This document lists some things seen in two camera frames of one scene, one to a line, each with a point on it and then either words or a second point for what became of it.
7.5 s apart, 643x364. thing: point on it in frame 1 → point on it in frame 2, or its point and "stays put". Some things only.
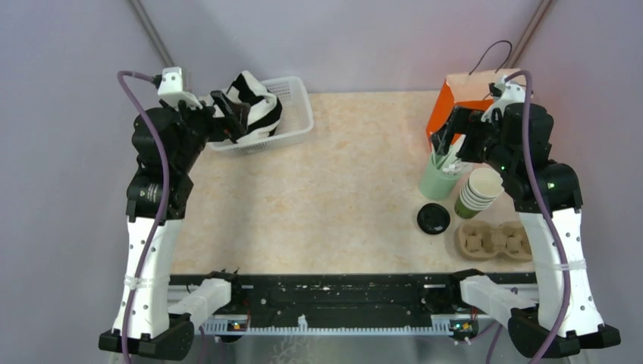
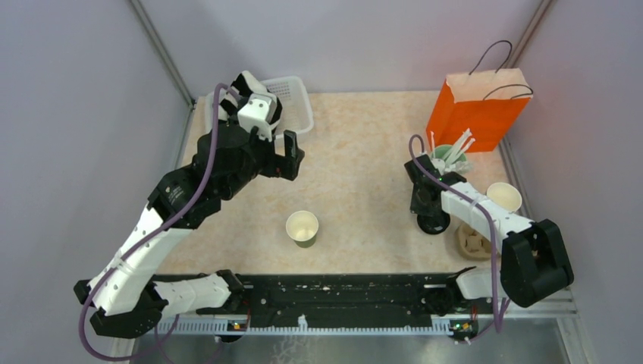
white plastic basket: [296, 117] stays put
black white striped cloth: [265, 108] stays put
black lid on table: [433, 218] stays put
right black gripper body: [477, 142] → [417, 204]
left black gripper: [221, 127] → [286, 167]
